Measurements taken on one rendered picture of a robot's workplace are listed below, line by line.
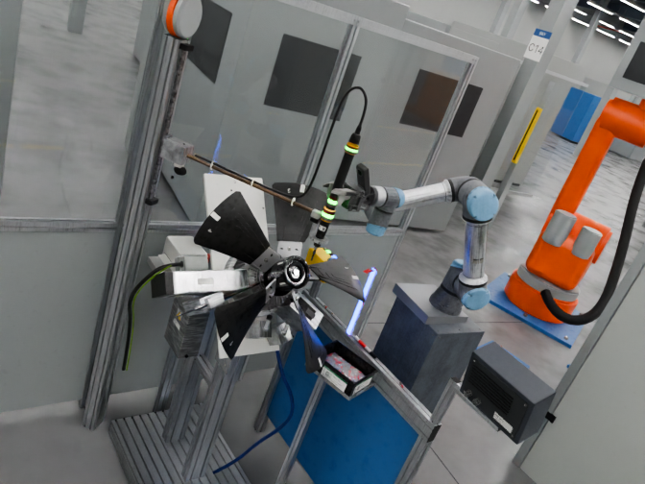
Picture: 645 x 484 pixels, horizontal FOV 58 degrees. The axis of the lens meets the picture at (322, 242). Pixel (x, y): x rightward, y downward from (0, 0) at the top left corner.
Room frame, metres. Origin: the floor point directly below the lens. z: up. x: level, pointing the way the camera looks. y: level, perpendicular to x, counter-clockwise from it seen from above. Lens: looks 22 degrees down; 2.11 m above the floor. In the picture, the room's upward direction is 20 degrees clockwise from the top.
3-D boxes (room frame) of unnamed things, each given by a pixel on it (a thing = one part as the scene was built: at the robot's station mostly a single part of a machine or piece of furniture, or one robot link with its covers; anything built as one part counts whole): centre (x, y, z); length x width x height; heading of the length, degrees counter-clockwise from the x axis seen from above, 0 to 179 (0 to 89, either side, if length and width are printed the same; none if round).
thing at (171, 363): (2.24, 0.48, 0.41); 0.04 x 0.04 x 0.83; 43
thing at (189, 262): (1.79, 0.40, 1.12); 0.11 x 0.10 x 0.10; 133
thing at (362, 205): (1.99, -0.06, 1.50); 0.12 x 0.08 x 0.09; 133
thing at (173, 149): (2.04, 0.63, 1.41); 0.10 x 0.07 x 0.08; 78
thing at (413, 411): (2.09, -0.32, 0.82); 0.90 x 0.04 x 0.08; 43
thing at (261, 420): (2.40, -0.02, 0.39); 0.04 x 0.04 x 0.78; 43
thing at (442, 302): (2.38, -0.62, 1.09); 0.15 x 0.15 x 0.10
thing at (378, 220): (2.12, -0.17, 1.41); 0.11 x 0.08 x 0.11; 17
